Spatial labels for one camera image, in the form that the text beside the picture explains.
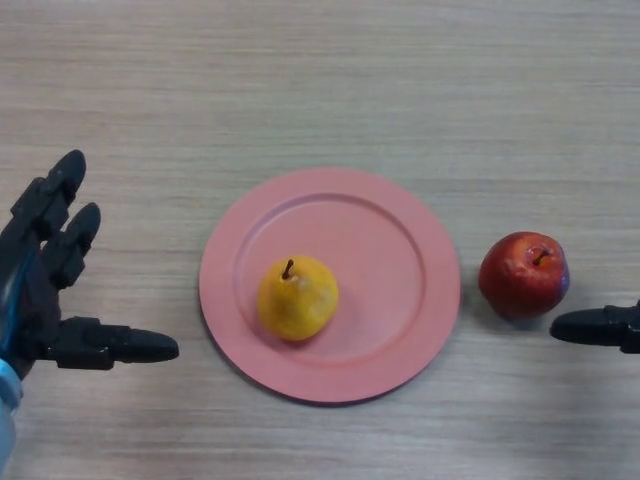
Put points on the red apple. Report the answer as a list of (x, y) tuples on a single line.
[(523, 275)]

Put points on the pink round plate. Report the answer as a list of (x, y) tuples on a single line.
[(360, 240)]

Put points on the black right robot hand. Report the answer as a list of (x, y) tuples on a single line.
[(595, 327)]

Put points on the yellow pear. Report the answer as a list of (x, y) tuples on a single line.
[(298, 300)]

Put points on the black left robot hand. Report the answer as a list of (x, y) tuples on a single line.
[(30, 300)]

